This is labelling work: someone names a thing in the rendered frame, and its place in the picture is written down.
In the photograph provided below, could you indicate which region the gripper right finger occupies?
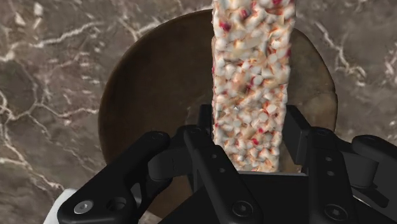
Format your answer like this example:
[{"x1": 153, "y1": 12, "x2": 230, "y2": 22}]
[{"x1": 283, "y1": 104, "x2": 397, "y2": 224}]

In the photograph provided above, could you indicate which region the white red speckled cereal bar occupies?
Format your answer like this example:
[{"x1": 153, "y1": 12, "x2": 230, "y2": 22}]
[{"x1": 211, "y1": 0, "x2": 297, "y2": 173}]

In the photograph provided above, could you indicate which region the dark brown round plate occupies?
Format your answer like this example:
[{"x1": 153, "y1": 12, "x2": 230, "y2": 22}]
[{"x1": 97, "y1": 8, "x2": 339, "y2": 218}]

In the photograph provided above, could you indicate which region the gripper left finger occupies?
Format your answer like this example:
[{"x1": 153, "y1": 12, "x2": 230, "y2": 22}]
[{"x1": 57, "y1": 104, "x2": 265, "y2": 224}]

